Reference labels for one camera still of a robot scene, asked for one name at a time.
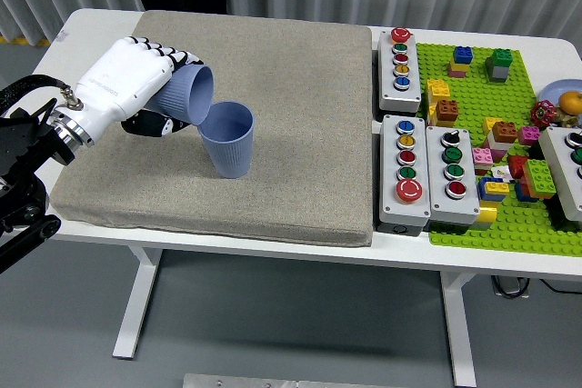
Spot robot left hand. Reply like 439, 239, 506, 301
67, 35, 206, 138

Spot blue ribbed plastic cup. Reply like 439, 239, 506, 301
198, 101, 256, 179
145, 64, 215, 126

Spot grey-brown fabric mat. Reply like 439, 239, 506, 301
48, 9, 375, 247

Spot white table leg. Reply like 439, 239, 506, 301
439, 269, 477, 388
112, 244, 164, 360

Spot grey box, small red stop button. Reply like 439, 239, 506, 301
376, 27, 423, 113

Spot grey box, large red stop button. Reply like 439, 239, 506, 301
378, 114, 432, 237

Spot brown on yellow brick stack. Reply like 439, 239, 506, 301
429, 99, 460, 128

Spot blue yellow pink brick stack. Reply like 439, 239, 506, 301
447, 45, 474, 79

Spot light pink toy brick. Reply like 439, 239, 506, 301
471, 146, 495, 175

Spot green grey brick stack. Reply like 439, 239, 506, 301
484, 48, 514, 85

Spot brown white yellow brick stack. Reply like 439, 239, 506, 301
482, 117, 519, 153

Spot yellow on blue brick stack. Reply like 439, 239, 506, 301
477, 176, 510, 203

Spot yellow round toy brick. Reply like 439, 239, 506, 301
475, 200, 499, 231

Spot red toy brick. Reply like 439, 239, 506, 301
507, 154, 531, 180

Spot magenta toy brick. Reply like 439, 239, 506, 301
517, 125, 542, 146

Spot red valve wheel toy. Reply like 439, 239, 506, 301
530, 100, 557, 128

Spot green studded baseplate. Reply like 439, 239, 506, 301
416, 41, 582, 256

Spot green red blue brick stack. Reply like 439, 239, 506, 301
516, 158, 558, 203

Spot light blue plate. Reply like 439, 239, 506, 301
540, 79, 582, 112

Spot brown toy item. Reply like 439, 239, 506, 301
552, 111, 582, 129

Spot orange fruit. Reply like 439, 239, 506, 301
557, 91, 582, 114

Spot grey button box, green buttons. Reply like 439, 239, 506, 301
538, 126, 582, 225

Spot grey box with selector switch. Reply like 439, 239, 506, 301
425, 124, 482, 227

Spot black floor cable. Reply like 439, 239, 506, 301
540, 278, 582, 293

